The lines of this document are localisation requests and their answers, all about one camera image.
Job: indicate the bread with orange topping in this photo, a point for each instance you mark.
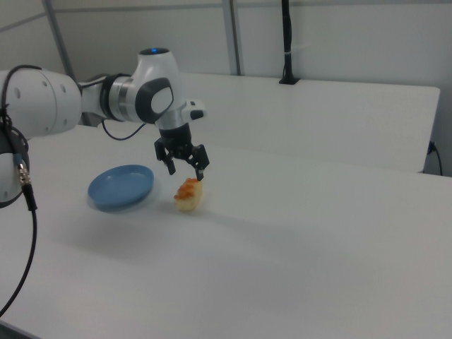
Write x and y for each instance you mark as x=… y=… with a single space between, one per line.
x=189 y=196

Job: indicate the blue round plate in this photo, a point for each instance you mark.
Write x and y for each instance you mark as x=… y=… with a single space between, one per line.
x=120 y=187

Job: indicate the grey metal partition post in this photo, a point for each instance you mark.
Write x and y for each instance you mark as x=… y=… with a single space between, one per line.
x=236 y=35
x=60 y=35

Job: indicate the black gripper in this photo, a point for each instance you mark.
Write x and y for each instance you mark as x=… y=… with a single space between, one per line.
x=175 y=137

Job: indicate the black pole with clamp base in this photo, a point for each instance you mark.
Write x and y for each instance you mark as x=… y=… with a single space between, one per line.
x=287 y=35

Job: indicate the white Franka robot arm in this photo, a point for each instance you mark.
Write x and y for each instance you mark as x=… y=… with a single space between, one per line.
x=42 y=102

